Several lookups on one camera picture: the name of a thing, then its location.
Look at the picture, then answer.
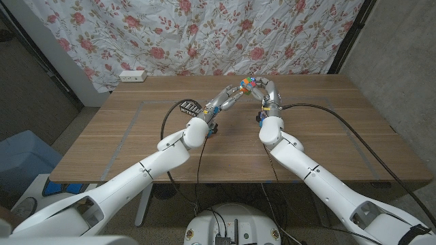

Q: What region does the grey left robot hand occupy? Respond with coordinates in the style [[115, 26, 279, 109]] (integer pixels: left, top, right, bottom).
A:
[[200, 84, 245, 125]]

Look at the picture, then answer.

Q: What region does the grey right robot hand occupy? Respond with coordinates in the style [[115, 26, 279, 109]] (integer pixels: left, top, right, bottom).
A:
[[250, 77, 283, 120]]

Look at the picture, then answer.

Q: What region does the multicoloured Rubik's cube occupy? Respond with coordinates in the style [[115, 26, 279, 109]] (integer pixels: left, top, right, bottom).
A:
[[238, 77, 258, 96]]

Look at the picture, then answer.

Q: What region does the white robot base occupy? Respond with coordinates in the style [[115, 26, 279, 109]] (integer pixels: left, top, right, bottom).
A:
[[183, 203, 283, 245]]

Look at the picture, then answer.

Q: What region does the black NITRO box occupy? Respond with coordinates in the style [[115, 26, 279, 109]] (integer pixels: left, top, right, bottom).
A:
[[179, 101, 202, 118]]

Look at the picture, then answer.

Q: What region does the floral backdrop cloth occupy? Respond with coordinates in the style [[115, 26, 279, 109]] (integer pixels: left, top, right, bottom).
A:
[[22, 0, 367, 93]]

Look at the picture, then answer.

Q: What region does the white power strip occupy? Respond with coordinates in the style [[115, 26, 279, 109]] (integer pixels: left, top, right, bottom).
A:
[[119, 69, 148, 83]]

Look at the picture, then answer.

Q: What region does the black backdrop stand pole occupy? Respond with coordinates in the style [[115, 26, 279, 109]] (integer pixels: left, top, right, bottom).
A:
[[327, 0, 377, 75], [0, 3, 84, 110]]

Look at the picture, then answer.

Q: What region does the black round floor object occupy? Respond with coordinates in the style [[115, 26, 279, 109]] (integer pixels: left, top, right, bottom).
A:
[[151, 183, 181, 200]]

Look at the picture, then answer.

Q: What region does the white table leg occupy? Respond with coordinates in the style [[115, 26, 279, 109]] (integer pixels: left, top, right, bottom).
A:
[[134, 182, 154, 227]]

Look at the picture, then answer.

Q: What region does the white platform with blue pads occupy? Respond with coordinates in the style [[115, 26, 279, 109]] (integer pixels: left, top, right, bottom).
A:
[[10, 173, 99, 218]]

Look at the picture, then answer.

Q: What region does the blue bin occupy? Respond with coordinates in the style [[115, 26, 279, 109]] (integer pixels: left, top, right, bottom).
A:
[[0, 130, 64, 205]]

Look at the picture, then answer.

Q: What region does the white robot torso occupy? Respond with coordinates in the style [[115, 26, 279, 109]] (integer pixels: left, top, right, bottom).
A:
[[0, 234, 139, 245]]

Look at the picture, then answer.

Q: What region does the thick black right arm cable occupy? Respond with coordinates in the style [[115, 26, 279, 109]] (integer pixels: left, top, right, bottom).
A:
[[281, 103, 436, 229]]

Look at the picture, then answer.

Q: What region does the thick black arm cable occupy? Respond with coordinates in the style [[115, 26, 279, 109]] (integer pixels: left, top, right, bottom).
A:
[[159, 99, 202, 218], [281, 103, 436, 229]]

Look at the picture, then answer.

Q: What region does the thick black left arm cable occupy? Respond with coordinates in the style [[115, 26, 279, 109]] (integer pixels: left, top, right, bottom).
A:
[[159, 99, 202, 218]]

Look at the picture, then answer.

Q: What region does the thin black left wrist cable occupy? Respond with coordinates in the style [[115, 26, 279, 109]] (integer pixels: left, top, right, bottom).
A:
[[195, 137, 208, 185]]

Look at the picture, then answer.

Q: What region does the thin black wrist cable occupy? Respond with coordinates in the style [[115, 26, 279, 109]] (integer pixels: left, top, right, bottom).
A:
[[263, 144, 375, 245], [195, 137, 208, 185]]

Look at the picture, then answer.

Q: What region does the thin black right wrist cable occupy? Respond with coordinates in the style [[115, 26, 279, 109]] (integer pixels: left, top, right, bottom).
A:
[[263, 144, 375, 245]]

